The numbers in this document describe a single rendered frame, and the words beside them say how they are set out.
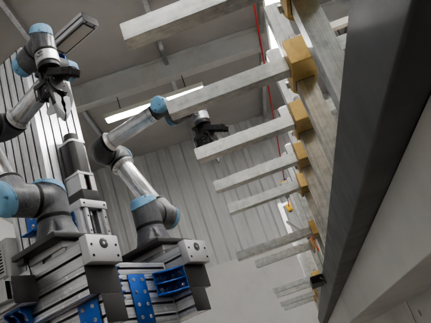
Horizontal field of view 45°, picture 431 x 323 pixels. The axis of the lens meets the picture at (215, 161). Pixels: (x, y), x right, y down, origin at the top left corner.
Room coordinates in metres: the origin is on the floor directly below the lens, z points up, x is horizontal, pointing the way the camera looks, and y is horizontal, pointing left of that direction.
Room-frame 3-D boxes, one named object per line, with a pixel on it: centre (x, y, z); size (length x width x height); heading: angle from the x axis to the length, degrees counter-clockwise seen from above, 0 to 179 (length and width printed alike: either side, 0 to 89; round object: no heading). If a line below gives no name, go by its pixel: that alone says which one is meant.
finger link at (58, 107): (1.36, 0.41, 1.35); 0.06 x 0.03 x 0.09; 61
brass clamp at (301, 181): (1.63, -0.25, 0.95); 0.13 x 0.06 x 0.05; 177
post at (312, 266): (3.15, -0.34, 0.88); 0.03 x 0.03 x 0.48; 87
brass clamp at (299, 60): (0.88, -0.21, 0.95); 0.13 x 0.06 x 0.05; 177
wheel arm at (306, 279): (3.11, -0.29, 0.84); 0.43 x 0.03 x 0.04; 87
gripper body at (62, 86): (1.37, 0.41, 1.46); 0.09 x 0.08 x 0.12; 61
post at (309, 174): (1.40, -0.24, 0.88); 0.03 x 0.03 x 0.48; 87
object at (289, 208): (4.45, -0.44, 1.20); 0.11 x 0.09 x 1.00; 87
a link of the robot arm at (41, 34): (1.37, 0.41, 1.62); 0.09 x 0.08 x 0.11; 54
